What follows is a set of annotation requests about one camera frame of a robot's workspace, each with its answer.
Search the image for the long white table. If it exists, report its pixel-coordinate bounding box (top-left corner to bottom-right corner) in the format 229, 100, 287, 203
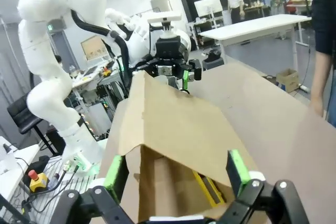
199, 14, 312, 78

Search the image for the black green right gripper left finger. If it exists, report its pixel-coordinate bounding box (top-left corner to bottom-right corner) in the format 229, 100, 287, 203
49, 155, 137, 224

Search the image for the white box device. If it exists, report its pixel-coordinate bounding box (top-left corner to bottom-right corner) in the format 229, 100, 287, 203
0, 142, 18, 175

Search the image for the white monitor on stand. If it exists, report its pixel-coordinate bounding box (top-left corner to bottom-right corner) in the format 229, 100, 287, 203
193, 0, 223, 29

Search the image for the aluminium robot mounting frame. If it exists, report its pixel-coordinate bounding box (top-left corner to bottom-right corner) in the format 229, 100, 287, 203
26, 153, 106, 224

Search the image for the seated person with black hair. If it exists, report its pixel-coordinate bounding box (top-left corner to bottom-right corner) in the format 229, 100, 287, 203
54, 54, 64, 70

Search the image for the grey wall screen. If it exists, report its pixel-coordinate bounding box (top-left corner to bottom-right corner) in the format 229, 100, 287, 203
151, 0, 173, 14

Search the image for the black padded stool chair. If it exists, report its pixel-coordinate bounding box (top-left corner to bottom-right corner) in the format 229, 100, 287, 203
7, 95, 57, 156

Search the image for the small cardboard box with print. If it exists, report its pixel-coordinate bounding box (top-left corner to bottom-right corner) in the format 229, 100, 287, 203
275, 68, 300, 93

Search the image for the black corrugated cable hose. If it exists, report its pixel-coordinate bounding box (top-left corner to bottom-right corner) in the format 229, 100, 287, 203
70, 10, 132, 96

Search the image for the white wrist camera on mount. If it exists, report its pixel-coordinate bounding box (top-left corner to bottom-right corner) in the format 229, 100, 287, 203
146, 11, 182, 38

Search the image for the white side desk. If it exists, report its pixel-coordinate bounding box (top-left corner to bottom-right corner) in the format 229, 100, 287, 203
0, 136, 40, 204

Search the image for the yellow emergency stop button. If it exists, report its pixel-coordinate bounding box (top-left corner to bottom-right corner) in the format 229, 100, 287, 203
28, 170, 50, 193

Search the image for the cluttered white workbench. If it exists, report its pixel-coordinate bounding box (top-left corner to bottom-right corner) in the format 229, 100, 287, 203
70, 62, 124, 141

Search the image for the monitor showing beige picture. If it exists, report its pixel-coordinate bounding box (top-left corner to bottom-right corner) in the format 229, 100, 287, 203
80, 36, 108, 62

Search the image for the brown cardboard box with lid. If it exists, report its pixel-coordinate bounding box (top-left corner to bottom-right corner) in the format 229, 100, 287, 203
98, 70, 270, 224

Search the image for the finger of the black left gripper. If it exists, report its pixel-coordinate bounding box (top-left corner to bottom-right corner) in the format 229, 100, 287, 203
131, 60, 158, 78

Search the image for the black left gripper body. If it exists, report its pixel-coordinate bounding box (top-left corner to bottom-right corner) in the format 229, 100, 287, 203
154, 36, 188, 77

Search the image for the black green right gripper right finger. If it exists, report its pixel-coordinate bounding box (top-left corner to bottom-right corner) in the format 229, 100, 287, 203
217, 150, 310, 224

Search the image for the person's left hand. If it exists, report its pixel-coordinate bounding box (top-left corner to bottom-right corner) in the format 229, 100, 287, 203
309, 98, 326, 118

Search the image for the yellow and black long tool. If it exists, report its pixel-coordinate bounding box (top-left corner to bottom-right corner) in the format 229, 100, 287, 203
192, 170, 226, 206

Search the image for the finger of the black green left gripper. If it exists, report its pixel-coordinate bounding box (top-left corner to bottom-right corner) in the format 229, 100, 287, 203
182, 58, 203, 94

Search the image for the person's left forearm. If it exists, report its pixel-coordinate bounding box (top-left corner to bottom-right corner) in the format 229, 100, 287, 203
311, 50, 334, 104

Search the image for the person's body in dark blue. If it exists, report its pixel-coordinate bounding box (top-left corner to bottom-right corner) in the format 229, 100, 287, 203
311, 0, 336, 127

